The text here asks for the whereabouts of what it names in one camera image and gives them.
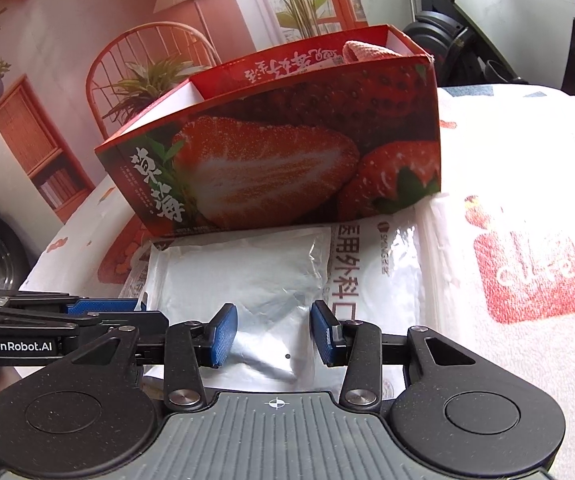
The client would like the white printed face mask packet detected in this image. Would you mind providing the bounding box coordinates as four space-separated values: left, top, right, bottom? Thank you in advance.
325 207 461 401

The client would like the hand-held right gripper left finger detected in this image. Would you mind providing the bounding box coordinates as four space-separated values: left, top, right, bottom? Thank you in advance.
67 302 239 411

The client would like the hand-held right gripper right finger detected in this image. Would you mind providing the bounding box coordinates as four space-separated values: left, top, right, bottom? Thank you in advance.
309 300 478 407

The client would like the small clear plastic packet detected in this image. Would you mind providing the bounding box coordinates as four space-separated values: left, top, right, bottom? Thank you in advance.
140 226 333 383

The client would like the red strawberry print cardboard box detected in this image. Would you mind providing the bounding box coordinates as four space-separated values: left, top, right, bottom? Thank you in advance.
94 24 442 238

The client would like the wall poster of furnished room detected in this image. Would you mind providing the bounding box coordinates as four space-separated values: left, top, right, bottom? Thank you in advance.
0 0 383 241

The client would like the black exercise bike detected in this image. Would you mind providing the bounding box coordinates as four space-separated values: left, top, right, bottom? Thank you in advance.
402 0 575 106

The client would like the pink towel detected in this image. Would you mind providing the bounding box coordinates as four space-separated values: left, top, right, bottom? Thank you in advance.
342 39 403 63

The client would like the white printed blanket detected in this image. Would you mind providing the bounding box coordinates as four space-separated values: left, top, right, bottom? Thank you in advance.
17 82 575 480

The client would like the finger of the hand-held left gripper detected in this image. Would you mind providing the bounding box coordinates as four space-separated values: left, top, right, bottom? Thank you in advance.
0 308 169 334
0 296 144 318

